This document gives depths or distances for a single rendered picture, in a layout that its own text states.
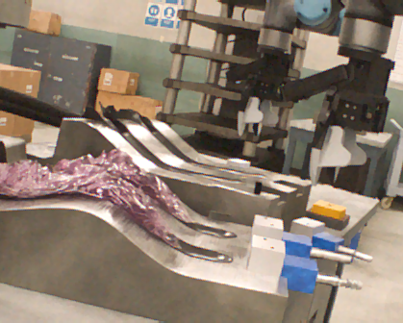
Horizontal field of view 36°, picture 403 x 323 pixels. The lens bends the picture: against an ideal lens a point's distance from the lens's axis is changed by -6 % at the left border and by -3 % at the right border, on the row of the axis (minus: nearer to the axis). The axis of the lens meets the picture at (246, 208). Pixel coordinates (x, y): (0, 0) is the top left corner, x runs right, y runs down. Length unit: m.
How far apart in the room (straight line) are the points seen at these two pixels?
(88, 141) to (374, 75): 0.46
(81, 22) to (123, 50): 0.75
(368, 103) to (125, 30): 7.48
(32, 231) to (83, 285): 0.08
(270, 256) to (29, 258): 0.25
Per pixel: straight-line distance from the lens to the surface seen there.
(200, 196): 0.94
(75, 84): 8.01
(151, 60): 8.13
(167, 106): 5.22
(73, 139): 1.05
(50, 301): 0.65
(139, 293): 0.64
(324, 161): 0.93
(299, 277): 0.69
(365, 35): 0.93
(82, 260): 0.65
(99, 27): 8.50
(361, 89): 0.95
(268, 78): 1.44
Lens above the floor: 1.05
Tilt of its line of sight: 12 degrees down
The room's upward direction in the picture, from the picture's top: 12 degrees clockwise
